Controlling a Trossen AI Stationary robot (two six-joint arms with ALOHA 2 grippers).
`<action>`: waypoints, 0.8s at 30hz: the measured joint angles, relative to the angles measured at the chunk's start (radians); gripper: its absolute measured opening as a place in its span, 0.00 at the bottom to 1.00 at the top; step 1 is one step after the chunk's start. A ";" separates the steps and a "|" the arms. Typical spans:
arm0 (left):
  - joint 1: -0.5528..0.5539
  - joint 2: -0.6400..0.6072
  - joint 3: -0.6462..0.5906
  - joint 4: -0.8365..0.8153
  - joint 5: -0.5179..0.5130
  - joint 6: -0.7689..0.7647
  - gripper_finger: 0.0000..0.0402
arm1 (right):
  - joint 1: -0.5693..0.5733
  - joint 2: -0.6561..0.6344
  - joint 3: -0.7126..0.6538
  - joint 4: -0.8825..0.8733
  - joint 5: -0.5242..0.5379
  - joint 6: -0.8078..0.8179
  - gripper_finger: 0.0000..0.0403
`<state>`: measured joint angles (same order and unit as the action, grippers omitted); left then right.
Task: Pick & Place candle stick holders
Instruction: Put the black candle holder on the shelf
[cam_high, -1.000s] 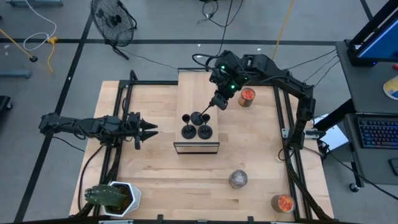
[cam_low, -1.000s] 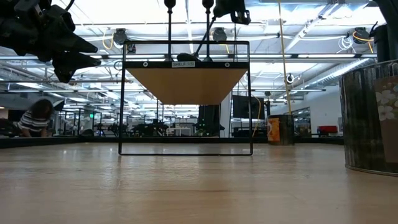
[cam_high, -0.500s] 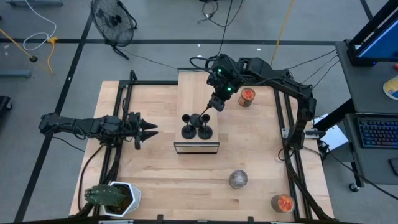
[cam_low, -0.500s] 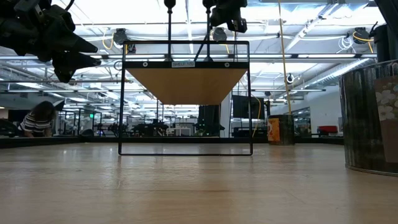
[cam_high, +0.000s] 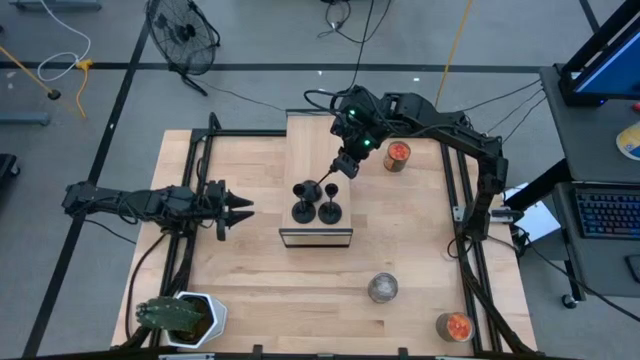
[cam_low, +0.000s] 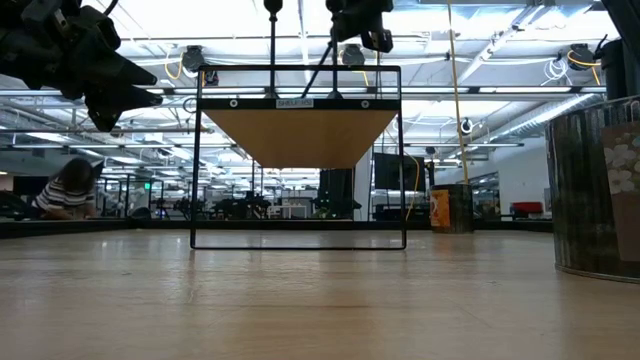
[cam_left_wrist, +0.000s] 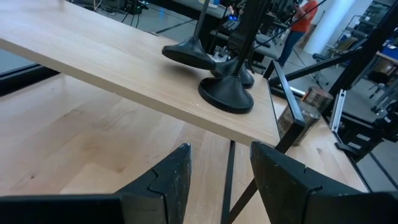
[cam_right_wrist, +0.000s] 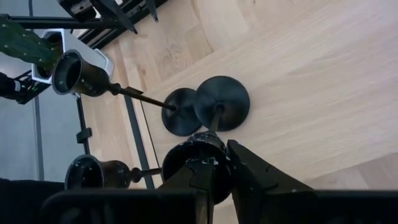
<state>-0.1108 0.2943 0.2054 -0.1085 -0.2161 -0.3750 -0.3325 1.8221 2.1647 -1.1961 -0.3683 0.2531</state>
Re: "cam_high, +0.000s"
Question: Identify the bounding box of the black floor fan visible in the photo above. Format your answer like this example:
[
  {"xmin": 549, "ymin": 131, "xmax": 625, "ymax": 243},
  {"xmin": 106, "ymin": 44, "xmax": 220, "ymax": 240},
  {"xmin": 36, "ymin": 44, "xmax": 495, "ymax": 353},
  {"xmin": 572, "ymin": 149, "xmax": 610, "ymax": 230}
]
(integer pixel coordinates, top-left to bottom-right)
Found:
[{"xmin": 144, "ymin": 0, "xmax": 221, "ymax": 97}]

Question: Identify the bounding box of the yellow white round object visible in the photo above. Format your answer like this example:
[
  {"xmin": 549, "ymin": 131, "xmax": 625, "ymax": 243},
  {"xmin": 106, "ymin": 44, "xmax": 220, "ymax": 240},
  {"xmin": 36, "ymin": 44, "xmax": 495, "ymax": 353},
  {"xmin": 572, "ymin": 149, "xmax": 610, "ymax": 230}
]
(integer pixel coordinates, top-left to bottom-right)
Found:
[{"xmin": 615, "ymin": 119, "xmax": 640, "ymax": 161}]

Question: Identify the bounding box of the yellow cable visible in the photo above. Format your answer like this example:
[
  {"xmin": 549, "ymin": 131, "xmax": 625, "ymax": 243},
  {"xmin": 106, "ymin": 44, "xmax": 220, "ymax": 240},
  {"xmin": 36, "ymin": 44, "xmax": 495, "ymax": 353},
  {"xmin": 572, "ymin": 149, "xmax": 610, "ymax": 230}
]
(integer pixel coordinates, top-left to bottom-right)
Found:
[{"xmin": 432, "ymin": 0, "xmax": 474, "ymax": 109}]

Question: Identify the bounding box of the black floor object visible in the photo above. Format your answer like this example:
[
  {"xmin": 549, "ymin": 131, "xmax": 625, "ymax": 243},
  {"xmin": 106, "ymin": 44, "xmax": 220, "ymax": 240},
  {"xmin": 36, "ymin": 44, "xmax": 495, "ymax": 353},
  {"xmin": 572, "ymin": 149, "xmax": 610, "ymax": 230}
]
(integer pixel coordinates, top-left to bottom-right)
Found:
[{"xmin": 0, "ymin": 153, "xmax": 21, "ymax": 179}]

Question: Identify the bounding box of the white cable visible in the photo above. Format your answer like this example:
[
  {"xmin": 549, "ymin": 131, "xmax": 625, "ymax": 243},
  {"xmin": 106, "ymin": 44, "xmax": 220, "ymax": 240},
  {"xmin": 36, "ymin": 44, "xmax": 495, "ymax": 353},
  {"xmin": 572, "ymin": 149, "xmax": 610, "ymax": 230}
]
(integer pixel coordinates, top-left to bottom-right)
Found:
[{"xmin": 37, "ymin": 0, "xmax": 92, "ymax": 83}]

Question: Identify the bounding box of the blue screen monitor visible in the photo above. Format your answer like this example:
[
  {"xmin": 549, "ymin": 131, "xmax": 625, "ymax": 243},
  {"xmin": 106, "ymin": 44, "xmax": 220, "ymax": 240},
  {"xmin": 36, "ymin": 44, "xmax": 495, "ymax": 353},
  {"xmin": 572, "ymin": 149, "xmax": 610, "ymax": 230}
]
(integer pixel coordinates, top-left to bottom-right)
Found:
[{"xmin": 557, "ymin": 0, "xmax": 640, "ymax": 108}]

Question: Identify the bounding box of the black fan power cable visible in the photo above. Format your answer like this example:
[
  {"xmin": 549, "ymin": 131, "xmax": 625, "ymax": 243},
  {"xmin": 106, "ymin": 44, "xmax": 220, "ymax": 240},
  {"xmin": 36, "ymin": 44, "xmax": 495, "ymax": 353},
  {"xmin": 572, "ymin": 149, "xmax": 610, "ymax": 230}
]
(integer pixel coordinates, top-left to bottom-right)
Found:
[{"xmin": 192, "ymin": 78, "xmax": 289, "ymax": 112}]

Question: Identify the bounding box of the thin black cable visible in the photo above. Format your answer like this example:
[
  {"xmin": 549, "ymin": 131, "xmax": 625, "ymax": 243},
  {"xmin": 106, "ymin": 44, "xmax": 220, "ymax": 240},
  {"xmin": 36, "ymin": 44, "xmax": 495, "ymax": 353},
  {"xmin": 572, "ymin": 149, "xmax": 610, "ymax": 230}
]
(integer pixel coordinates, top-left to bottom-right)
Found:
[
  {"xmin": 467, "ymin": 78, "xmax": 544, "ymax": 114},
  {"xmin": 492, "ymin": 94, "xmax": 547, "ymax": 154}
]

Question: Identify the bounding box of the black looped cable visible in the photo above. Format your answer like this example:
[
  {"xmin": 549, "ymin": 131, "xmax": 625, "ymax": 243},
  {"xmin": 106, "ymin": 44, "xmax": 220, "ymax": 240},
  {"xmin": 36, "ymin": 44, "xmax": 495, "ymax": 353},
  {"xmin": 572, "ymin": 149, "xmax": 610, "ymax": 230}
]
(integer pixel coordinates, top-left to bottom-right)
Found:
[{"xmin": 317, "ymin": 0, "xmax": 392, "ymax": 91}]

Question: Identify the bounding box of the grey candle jar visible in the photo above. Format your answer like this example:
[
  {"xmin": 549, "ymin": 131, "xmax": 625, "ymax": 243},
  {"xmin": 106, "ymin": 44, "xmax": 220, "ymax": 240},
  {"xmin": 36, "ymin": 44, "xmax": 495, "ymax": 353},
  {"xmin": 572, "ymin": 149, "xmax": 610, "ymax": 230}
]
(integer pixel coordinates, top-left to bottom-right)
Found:
[{"xmin": 366, "ymin": 271, "xmax": 400, "ymax": 304}]

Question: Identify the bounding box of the red candle jar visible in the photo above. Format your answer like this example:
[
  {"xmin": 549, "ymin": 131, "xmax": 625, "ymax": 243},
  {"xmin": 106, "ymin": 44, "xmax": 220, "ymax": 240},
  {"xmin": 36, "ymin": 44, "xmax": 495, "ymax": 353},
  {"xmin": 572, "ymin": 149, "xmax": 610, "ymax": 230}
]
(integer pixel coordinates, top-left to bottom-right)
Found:
[
  {"xmin": 382, "ymin": 140, "xmax": 412, "ymax": 174},
  {"xmin": 435, "ymin": 311, "xmax": 475, "ymax": 343}
]

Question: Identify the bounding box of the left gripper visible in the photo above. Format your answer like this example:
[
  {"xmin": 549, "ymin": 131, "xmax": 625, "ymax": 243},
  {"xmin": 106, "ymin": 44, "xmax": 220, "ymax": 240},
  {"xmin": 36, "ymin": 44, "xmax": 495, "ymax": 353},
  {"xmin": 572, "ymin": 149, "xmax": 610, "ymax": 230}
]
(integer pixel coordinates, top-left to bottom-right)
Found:
[{"xmin": 202, "ymin": 179, "xmax": 256, "ymax": 242}]

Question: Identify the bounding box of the grey desk cart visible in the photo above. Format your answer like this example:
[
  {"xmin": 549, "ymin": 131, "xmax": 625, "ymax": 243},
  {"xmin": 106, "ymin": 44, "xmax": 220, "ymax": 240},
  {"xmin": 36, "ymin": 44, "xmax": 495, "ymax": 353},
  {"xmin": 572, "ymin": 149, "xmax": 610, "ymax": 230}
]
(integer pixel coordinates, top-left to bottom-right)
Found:
[{"xmin": 538, "ymin": 64, "xmax": 640, "ymax": 301}]

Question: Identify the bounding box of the black metal table frame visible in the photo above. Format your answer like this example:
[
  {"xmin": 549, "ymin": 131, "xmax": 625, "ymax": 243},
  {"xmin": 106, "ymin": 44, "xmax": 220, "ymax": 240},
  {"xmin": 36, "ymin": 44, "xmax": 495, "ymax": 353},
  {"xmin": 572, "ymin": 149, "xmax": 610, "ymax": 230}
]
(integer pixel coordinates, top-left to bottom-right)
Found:
[{"xmin": 149, "ymin": 112, "xmax": 539, "ymax": 360}]

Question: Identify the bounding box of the grey floor platform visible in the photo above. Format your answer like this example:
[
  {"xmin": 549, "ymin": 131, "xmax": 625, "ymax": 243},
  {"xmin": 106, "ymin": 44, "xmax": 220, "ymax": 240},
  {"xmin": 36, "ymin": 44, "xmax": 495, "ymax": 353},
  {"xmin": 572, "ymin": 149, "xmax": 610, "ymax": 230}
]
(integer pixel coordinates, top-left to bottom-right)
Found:
[
  {"xmin": 7, "ymin": 0, "xmax": 103, "ymax": 12},
  {"xmin": 0, "ymin": 110, "xmax": 50, "ymax": 126}
]

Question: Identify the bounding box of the wooden riser shelf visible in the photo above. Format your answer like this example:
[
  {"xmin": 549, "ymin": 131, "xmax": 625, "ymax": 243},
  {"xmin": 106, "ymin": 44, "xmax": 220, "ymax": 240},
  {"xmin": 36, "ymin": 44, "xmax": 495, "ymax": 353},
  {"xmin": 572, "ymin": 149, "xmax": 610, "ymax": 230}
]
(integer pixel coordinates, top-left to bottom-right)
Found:
[{"xmin": 278, "ymin": 113, "xmax": 354, "ymax": 249}]

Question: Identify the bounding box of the green cactus plant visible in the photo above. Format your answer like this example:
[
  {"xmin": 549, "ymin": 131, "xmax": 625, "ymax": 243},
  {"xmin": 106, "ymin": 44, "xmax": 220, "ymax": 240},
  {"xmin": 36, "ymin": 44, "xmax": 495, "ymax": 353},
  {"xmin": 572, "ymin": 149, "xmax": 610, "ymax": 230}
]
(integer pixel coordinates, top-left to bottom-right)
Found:
[{"xmin": 134, "ymin": 295, "xmax": 204, "ymax": 334}]

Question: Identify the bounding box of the white paper sheet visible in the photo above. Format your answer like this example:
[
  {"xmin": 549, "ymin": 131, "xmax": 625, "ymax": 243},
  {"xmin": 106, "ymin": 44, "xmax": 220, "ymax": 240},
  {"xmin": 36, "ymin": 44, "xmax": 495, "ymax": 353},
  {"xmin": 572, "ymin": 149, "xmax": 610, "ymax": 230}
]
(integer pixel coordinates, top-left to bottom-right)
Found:
[{"xmin": 502, "ymin": 187, "xmax": 561, "ymax": 244}]

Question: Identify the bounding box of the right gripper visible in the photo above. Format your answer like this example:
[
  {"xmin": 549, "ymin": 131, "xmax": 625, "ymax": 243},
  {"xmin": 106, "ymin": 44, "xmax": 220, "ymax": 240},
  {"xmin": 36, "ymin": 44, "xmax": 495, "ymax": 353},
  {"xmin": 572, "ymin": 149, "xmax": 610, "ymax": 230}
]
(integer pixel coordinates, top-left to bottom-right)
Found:
[{"xmin": 333, "ymin": 127, "xmax": 384, "ymax": 180}]

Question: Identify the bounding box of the yellow orange cord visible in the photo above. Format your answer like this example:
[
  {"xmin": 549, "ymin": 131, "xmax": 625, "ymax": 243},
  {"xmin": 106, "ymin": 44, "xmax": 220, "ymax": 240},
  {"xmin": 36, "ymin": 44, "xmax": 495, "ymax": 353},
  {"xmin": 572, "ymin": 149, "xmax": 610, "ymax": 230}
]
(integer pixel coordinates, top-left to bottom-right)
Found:
[{"xmin": 0, "ymin": 45, "xmax": 94, "ymax": 120}]

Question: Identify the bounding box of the white hexagonal plant pot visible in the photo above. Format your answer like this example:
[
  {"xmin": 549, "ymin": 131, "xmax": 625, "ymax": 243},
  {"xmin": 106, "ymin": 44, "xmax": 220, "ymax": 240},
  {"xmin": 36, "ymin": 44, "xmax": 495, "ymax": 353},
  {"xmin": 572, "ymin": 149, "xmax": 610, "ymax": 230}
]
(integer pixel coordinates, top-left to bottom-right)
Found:
[{"xmin": 164, "ymin": 291, "xmax": 229, "ymax": 350}]

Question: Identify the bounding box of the backlit black keyboard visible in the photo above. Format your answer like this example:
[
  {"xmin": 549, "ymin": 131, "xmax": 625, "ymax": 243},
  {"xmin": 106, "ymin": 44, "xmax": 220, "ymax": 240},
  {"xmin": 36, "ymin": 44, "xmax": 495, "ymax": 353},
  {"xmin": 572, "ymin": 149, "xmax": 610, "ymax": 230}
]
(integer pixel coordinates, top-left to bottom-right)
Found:
[{"xmin": 574, "ymin": 189, "xmax": 640, "ymax": 240}]

